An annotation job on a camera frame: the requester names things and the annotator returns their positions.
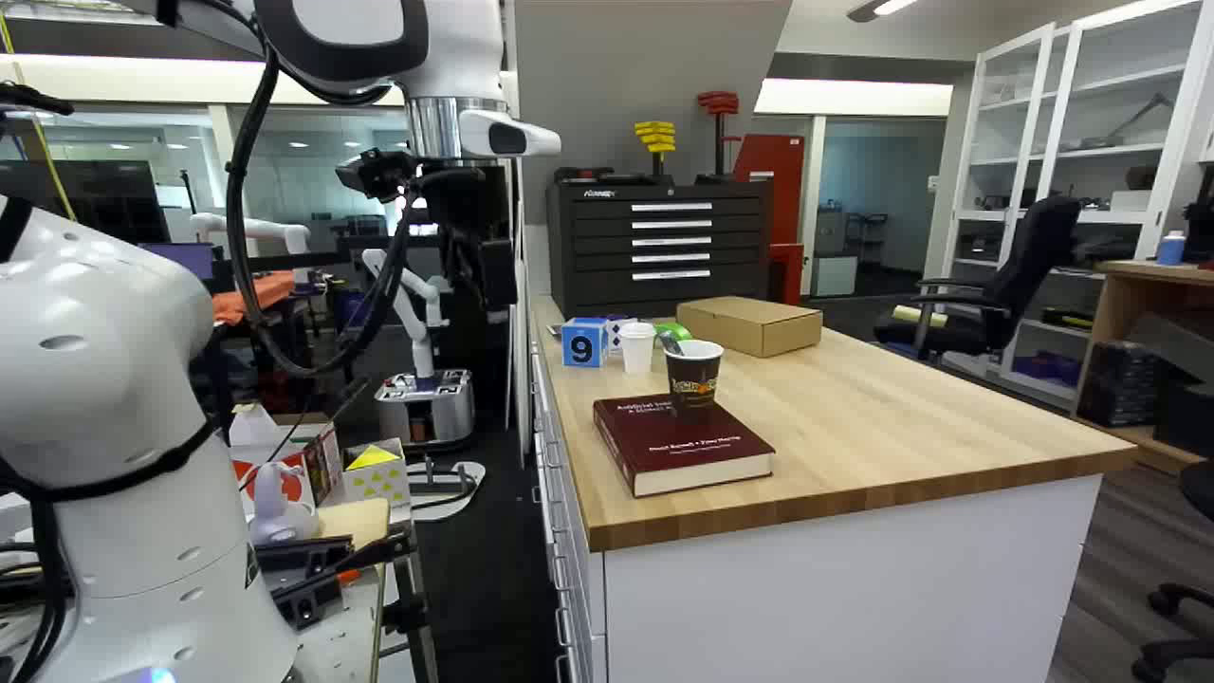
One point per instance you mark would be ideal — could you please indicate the black office chair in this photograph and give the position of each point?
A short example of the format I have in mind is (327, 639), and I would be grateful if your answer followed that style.
(1029, 258)

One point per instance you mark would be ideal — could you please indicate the brown cardboard box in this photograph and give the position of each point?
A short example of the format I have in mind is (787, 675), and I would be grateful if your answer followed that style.
(750, 326)

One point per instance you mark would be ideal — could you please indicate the black swivel chair base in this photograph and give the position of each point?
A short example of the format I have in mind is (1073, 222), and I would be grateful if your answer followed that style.
(1181, 610)

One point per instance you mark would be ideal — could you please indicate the white glass shelving cabinet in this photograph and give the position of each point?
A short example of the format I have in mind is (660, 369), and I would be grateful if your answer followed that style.
(1114, 128)

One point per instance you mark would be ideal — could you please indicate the wooden desk shelving unit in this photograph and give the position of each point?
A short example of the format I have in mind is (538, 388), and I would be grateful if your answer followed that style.
(1138, 305)

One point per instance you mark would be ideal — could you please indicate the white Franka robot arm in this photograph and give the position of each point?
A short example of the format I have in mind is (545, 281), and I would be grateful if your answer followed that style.
(101, 382)

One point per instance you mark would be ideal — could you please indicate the blue number cube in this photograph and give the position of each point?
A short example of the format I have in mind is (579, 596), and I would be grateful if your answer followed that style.
(581, 343)

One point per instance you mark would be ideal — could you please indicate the white lidded paper cup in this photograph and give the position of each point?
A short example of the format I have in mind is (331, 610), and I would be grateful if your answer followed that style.
(633, 350)

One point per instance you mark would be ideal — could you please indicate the grey shelf unit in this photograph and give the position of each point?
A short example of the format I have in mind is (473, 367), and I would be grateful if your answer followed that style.
(1061, 334)

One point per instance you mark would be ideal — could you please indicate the green tape roll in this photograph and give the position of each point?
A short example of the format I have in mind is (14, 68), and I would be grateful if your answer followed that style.
(674, 331)

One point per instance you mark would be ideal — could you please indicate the brown paper cup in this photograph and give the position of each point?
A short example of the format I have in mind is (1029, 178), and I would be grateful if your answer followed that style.
(693, 374)

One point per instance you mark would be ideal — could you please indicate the yellow white cube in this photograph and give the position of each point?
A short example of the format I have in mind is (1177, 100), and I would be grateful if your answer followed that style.
(378, 475)

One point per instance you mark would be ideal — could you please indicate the white table drawer cabinet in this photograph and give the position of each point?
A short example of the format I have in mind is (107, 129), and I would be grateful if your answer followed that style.
(857, 594)

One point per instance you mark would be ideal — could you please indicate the black clamp tool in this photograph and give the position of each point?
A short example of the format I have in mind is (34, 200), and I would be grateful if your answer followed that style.
(322, 570)

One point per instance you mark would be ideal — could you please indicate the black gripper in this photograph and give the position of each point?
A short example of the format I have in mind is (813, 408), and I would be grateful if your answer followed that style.
(460, 210)

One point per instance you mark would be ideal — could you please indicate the dark red hardcover book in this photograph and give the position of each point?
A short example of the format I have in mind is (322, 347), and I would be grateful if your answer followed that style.
(677, 441)

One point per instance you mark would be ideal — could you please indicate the yellow sign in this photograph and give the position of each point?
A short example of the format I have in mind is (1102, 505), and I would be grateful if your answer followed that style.
(653, 138)

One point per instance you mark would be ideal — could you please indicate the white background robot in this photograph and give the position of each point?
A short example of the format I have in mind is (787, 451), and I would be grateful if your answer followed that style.
(421, 393)

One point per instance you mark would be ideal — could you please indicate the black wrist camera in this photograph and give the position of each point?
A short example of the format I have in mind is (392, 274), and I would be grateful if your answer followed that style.
(378, 174)

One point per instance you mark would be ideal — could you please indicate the black drawer cabinet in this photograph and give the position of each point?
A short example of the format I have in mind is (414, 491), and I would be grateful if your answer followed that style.
(593, 247)

